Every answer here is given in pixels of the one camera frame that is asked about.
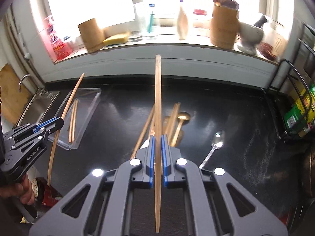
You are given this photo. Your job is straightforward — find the steel faucet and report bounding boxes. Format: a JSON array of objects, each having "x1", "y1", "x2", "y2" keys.
[{"x1": 18, "y1": 74, "x2": 45, "y2": 94}]

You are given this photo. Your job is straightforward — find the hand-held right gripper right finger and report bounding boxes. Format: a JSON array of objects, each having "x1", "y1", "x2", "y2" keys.
[{"x1": 160, "y1": 134, "x2": 288, "y2": 236}]

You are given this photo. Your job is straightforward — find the green label oil bottle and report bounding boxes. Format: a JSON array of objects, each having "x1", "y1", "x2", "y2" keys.
[{"x1": 284, "y1": 84, "x2": 315, "y2": 138}]

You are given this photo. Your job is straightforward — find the small glass jar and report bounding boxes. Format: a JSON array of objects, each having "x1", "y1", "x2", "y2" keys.
[{"x1": 63, "y1": 36, "x2": 76, "y2": 54}]

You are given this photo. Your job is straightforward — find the dark metal pan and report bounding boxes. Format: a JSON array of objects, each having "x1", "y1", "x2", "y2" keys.
[{"x1": 293, "y1": 147, "x2": 315, "y2": 227}]

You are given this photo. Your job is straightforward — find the small bamboo cup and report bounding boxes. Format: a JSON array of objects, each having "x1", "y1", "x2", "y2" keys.
[{"x1": 77, "y1": 18, "x2": 106, "y2": 53}]

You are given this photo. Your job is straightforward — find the grey stone mortar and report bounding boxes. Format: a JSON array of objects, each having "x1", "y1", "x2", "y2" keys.
[{"x1": 237, "y1": 21, "x2": 267, "y2": 56}]

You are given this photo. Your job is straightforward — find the red patterned box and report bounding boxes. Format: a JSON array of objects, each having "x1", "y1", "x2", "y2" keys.
[{"x1": 32, "y1": 177, "x2": 62, "y2": 206}]

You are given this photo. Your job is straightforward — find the silver metal spoon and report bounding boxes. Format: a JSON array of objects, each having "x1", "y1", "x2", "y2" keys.
[{"x1": 198, "y1": 130, "x2": 225, "y2": 170}]

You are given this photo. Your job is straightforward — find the white bottle purple cap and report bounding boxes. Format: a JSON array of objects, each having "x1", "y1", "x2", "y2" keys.
[{"x1": 177, "y1": 0, "x2": 189, "y2": 40}]

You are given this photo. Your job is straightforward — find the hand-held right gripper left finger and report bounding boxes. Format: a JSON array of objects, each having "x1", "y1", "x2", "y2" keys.
[{"x1": 29, "y1": 135, "x2": 156, "y2": 236}]

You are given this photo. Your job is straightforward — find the red printed pouch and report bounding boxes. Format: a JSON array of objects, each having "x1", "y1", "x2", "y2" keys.
[{"x1": 43, "y1": 15, "x2": 74, "y2": 62}]

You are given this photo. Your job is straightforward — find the amber horn spoon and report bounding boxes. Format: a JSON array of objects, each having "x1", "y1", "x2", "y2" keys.
[{"x1": 161, "y1": 115, "x2": 178, "y2": 145}]

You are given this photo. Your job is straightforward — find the dark maroon wrapper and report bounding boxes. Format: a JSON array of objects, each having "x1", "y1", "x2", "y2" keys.
[{"x1": 213, "y1": 0, "x2": 240, "y2": 10}]

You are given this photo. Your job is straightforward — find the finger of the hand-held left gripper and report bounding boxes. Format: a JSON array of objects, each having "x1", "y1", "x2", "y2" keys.
[
  {"x1": 10, "y1": 119, "x2": 65, "y2": 158},
  {"x1": 4, "y1": 117, "x2": 61, "y2": 143}
]

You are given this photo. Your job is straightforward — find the gold metal spoon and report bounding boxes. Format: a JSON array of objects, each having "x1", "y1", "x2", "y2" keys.
[{"x1": 170, "y1": 112, "x2": 191, "y2": 148}]

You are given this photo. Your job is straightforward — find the clear bottle with teal brush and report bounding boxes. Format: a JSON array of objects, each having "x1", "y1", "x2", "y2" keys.
[{"x1": 143, "y1": 2, "x2": 159, "y2": 40}]

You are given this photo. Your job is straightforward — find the yellow sponge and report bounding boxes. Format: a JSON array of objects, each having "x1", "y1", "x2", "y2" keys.
[{"x1": 103, "y1": 32, "x2": 130, "y2": 47}]

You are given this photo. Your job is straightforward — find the black wire rack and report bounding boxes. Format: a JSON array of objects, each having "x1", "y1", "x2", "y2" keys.
[{"x1": 267, "y1": 21, "x2": 315, "y2": 142}]

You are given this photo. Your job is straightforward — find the clear jar of dried chili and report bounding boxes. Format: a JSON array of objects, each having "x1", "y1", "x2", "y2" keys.
[{"x1": 257, "y1": 17, "x2": 287, "y2": 61}]

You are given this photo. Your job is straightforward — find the person's left hand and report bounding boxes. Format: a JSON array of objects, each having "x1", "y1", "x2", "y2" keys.
[{"x1": 0, "y1": 177, "x2": 36, "y2": 205}]

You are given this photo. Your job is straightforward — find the wooden cutting board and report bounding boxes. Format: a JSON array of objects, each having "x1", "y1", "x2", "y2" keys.
[{"x1": 0, "y1": 63, "x2": 32, "y2": 126}]

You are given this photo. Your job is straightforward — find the red lid jar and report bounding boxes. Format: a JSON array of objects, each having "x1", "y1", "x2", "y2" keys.
[{"x1": 193, "y1": 9, "x2": 209, "y2": 37}]

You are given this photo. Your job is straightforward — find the large bamboo container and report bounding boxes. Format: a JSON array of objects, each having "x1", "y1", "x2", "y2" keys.
[{"x1": 210, "y1": 4, "x2": 240, "y2": 50}]

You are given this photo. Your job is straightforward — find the clear glass vase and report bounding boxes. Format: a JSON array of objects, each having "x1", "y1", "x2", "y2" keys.
[{"x1": 133, "y1": 2, "x2": 148, "y2": 42}]

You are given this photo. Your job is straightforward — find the steel sink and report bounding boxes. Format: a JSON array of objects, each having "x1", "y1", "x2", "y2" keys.
[{"x1": 15, "y1": 90, "x2": 60, "y2": 128}]

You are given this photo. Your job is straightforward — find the dark stone pestle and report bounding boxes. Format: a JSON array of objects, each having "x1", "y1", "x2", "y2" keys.
[{"x1": 253, "y1": 15, "x2": 269, "y2": 29}]

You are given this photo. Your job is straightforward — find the clear plastic tray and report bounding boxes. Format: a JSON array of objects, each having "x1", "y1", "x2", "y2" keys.
[{"x1": 48, "y1": 88, "x2": 102, "y2": 150}]

